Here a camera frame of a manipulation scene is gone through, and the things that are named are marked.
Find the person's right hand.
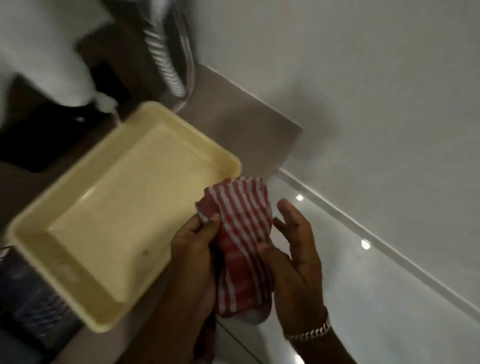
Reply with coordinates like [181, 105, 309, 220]
[257, 199, 331, 335]

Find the cream plastic tray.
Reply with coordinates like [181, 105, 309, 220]
[5, 100, 242, 334]

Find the white appliance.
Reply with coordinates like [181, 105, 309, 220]
[0, 0, 122, 126]

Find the person's right forearm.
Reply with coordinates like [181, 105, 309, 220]
[290, 325, 359, 364]

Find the red white checked cloth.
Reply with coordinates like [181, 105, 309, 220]
[195, 176, 275, 325]

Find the white fan with grille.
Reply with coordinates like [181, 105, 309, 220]
[139, 0, 196, 104]

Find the dark patterned box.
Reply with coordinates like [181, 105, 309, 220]
[0, 245, 85, 355]

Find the person's left forearm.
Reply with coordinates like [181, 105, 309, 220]
[119, 296, 218, 364]

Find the silver chain bracelet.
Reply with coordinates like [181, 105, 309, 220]
[283, 314, 332, 344]

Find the person's left hand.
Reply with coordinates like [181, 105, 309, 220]
[170, 212, 223, 319]

